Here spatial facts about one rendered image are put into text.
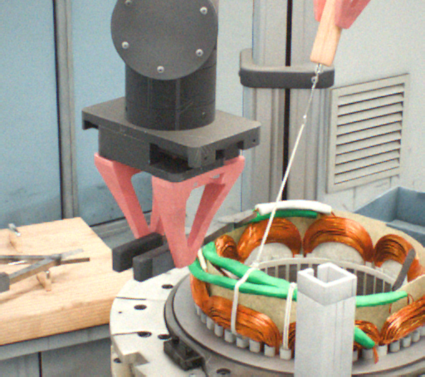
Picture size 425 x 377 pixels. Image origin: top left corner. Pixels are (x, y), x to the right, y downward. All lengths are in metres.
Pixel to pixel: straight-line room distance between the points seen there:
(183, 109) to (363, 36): 2.64
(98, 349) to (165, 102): 0.38
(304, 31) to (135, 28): 0.70
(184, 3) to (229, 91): 2.65
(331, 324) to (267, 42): 0.60
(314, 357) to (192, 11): 0.27
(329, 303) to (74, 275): 0.35
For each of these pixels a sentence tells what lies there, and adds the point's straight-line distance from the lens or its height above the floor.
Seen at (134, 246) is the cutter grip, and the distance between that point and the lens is 0.72.
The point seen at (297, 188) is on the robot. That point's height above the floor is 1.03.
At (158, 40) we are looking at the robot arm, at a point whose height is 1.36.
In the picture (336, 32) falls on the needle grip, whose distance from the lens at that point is 0.80.
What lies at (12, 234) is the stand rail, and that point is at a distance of 1.07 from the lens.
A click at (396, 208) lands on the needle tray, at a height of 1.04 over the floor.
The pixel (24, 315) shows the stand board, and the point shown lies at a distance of 0.95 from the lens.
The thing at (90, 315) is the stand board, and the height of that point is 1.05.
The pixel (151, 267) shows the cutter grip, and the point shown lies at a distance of 0.71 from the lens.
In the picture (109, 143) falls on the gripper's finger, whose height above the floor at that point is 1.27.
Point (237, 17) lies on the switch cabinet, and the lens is 3.15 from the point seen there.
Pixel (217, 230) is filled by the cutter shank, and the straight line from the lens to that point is 0.75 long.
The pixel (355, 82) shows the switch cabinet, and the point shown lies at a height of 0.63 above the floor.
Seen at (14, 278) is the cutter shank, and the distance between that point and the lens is 0.95.
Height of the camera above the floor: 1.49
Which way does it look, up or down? 20 degrees down
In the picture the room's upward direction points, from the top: straight up
